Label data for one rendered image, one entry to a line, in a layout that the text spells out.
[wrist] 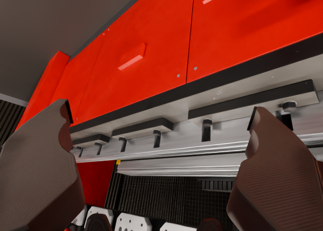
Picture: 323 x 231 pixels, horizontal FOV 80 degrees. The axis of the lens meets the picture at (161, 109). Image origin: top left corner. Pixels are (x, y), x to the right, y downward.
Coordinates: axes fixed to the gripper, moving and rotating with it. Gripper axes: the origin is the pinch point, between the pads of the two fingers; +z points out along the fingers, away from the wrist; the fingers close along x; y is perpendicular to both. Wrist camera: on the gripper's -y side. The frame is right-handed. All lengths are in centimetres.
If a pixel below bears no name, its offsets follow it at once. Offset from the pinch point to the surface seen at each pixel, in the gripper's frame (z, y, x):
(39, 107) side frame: 120, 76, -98
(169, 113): 40.9, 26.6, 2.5
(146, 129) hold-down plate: 44, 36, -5
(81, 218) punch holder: 34, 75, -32
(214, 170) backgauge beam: 44, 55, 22
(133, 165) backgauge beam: 69, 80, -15
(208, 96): 33.3, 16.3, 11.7
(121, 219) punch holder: 25, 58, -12
